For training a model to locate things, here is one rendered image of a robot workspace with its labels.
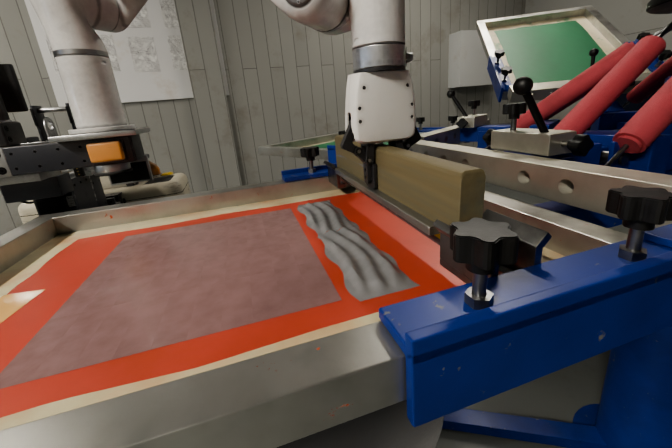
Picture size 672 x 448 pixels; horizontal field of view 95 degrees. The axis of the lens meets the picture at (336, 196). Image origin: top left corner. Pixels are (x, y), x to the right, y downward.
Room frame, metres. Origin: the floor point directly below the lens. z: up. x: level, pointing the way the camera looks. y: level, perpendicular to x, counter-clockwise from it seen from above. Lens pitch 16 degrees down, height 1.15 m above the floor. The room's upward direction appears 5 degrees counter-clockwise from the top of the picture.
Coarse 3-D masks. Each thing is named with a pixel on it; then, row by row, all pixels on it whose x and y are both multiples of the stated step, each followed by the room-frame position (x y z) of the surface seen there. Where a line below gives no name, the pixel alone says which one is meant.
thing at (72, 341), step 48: (384, 240) 0.41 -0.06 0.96; (96, 288) 0.35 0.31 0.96; (144, 288) 0.34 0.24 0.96; (192, 288) 0.33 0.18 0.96; (240, 288) 0.32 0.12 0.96; (288, 288) 0.31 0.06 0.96; (336, 288) 0.30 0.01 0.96; (432, 288) 0.29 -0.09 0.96; (0, 336) 0.27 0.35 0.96; (48, 336) 0.26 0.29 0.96; (96, 336) 0.25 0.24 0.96; (144, 336) 0.25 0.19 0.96; (192, 336) 0.24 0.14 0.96; (240, 336) 0.24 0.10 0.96; (288, 336) 0.23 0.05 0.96; (0, 384) 0.21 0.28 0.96; (48, 384) 0.20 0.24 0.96; (96, 384) 0.20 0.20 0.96
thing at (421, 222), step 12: (336, 168) 0.64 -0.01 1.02; (348, 180) 0.56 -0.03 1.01; (360, 180) 0.53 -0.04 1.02; (372, 192) 0.45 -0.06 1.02; (384, 204) 0.41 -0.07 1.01; (396, 204) 0.39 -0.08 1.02; (408, 216) 0.35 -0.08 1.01; (420, 216) 0.34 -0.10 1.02; (420, 228) 0.32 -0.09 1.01; (432, 228) 0.31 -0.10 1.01
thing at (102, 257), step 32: (192, 224) 0.56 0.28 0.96; (224, 224) 0.54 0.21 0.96; (256, 224) 0.53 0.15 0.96; (288, 224) 0.51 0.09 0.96; (64, 256) 0.46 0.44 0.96; (96, 256) 0.45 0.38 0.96; (128, 256) 0.44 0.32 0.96; (160, 256) 0.43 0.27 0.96; (192, 256) 0.42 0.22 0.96; (32, 288) 0.36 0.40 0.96
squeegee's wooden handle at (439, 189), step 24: (336, 144) 0.66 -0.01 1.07; (360, 144) 0.53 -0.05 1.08; (384, 144) 0.49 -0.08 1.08; (360, 168) 0.53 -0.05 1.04; (384, 168) 0.44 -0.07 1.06; (408, 168) 0.37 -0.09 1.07; (432, 168) 0.33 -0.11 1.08; (456, 168) 0.30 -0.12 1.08; (480, 168) 0.29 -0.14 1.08; (384, 192) 0.44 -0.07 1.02; (408, 192) 0.37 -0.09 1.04; (432, 192) 0.32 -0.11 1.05; (456, 192) 0.29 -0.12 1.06; (480, 192) 0.29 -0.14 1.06; (432, 216) 0.32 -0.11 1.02; (456, 216) 0.28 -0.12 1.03; (480, 216) 0.29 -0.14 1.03
